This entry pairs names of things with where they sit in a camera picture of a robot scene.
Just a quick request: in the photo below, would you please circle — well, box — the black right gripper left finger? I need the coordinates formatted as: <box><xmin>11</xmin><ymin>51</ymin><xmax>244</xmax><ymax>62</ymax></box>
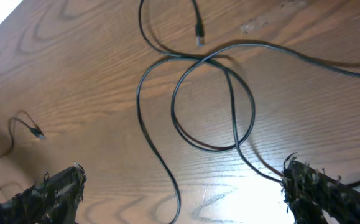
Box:
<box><xmin>0</xmin><ymin>163</ymin><xmax>86</xmax><ymax>224</ymax></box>

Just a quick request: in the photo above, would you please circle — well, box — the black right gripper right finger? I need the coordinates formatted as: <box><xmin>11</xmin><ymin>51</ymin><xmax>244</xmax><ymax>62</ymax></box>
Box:
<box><xmin>282</xmin><ymin>152</ymin><xmax>360</xmax><ymax>223</ymax></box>

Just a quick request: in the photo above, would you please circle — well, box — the short black usb cable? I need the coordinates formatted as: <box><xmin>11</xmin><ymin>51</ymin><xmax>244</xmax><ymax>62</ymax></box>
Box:
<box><xmin>0</xmin><ymin>110</ymin><xmax>46</xmax><ymax>191</ymax></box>

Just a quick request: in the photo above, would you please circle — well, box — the long black usb cable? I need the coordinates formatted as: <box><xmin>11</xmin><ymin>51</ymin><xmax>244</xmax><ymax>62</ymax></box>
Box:
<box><xmin>136</xmin><ymin>0</ymin><xmax>360</xmax><ymax>224</ymax></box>

